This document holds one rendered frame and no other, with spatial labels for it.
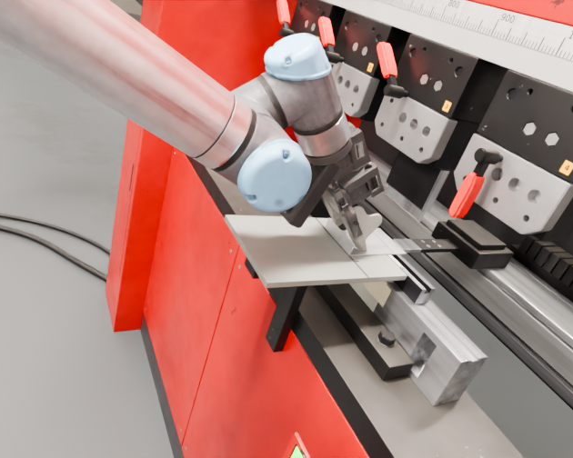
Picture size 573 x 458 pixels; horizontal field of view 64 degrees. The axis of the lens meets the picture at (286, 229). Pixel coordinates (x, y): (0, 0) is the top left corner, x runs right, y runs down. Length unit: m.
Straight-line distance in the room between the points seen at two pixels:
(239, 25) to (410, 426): 1.17
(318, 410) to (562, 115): 0.54
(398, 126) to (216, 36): 0.81
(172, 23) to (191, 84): 1.00
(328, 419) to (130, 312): 1.25
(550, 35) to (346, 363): 0.52
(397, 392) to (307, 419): 0.17
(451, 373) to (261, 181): 0.43
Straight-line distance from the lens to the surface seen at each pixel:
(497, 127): 0.66
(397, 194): 0.83
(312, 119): 0.61
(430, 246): 0.91
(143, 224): 1.65
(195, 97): 0.42
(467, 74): 0.71
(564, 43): 0.64
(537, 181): 0.62
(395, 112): 0.79
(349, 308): 0.81
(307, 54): 0.57
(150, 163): 1.54
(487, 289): 0.99
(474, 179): 0.62
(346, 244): 0.77
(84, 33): 0.40
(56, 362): 1.84
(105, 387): 1.77
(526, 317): 0.95
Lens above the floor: 1.36
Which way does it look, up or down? 27 degrees down
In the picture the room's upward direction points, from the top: 19 degrees clockwise
